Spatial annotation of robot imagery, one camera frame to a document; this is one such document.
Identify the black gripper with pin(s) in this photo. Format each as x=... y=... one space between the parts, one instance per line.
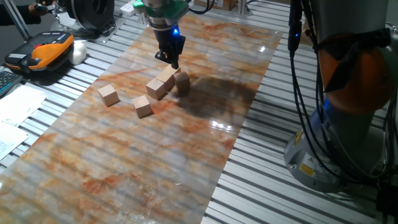
x=169 y=40

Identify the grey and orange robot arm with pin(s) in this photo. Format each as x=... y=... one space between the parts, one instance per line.
x=342 y=18

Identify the forearm in black sleeve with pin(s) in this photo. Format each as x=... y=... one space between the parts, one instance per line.
x=15 y=15

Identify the person's hand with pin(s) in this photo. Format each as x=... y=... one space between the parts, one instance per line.
x=37 y=8

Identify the brown cardboard box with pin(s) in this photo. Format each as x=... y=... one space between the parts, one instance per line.
x=217 y=3

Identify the white power strip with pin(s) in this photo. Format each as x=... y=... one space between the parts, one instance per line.
x=130 y=7

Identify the aluminium extrusion profile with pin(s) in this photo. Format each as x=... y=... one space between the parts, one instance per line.
x=244 y=6
x=17 y=18

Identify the white computer mouse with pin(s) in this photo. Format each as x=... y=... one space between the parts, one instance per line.
x=77 y=53

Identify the orange marble pattern mat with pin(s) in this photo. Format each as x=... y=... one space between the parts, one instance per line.
x=140 y=161

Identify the orange and black teach pendant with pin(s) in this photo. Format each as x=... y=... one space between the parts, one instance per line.
x=43 y=51

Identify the white paper sheet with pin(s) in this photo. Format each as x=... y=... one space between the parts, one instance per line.
x=20 y=104
x=9 y=138

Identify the black computer keyboard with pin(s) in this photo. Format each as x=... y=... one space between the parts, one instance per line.
x=7 y=82

